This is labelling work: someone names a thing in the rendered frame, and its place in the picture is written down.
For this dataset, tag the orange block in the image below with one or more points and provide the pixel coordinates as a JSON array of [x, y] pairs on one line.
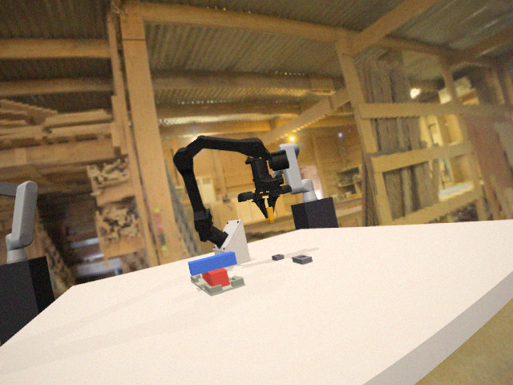
[[270, 215]]

